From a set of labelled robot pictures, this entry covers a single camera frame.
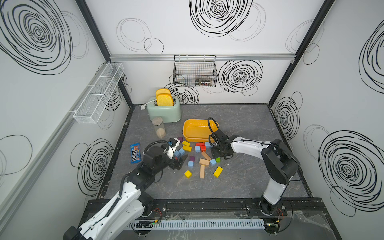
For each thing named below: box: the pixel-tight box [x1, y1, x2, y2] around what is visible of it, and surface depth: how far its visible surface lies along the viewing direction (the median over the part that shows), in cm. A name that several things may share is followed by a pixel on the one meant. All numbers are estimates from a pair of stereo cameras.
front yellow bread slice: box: [156, 93, 174, 107], surface depth 98 cm
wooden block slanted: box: [201, 151, 212, 161], surface depth 93 cm
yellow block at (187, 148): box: [182, 145, 193, 152], surface depth 96 cm
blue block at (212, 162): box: [209, 158, 217, 166], surface depth 88 cm
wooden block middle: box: [199, 158, 210, 166], surface depth 89 cm
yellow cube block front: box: [184, 170, 193, 179], surface depth 85 cm
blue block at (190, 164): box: [187, 160, 194, 168], surface depth 88 cm
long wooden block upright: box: [200, 164, 205, 179], surface depth 86 cm
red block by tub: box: [195, 142, 207, 153], surface depth 97 cm
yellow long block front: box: [213, 166, 224, 178], surface depth 87 cm
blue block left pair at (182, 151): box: [178, 148, 186, 156], surface depth 93 cm
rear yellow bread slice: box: [156, 88, 172, 96], surface depth 100 cm
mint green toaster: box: [147, 97, 182, 123], surface depth 103 cm
